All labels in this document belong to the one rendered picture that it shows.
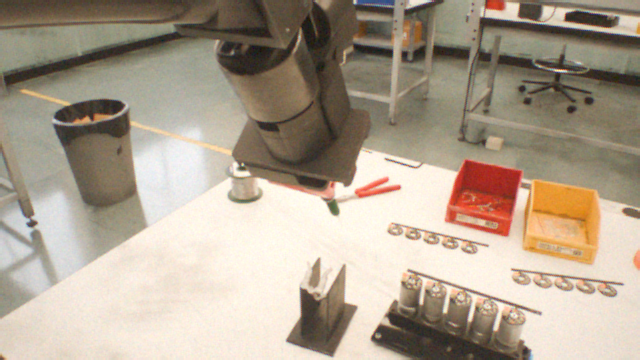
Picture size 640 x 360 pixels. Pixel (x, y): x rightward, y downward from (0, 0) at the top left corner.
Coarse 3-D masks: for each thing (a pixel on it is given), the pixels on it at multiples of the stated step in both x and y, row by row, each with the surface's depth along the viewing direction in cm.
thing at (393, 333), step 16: (384, 320) 53; (384, 336) 51; (400, 336) 51; (416, 336) 51; (432, 336) 51; (400, 352) 50; (416, 352) 49; (432, 352) 49; (448, 352) 49; (464, 352) 49; (480, 352) 49
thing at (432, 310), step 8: (424, 296) 51; (424, 304) 51; (432, 304) 50; (440, 304) 50; (424, 312) 51; (432, 312) 51; (440, 312) 51; (424, 320) 52; (432, 320) 51; (440, 320) 51
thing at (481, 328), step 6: (486, 306) 48; (474, 312) 48; (474, 318) 48; (480, 318) 48; (486, 318) 47; (492, 318) 47; (474, 324) 49; (480, 324) 48; (486, 324) 48; (492, 324) 48; (474, 330) 49; (480, 330) 48; (486, 330) 48; (492, 330) 49; (474, 336) 49; (480, 336) 49; (486, 336) 48; (480, 342) 49; (486, 342) 49
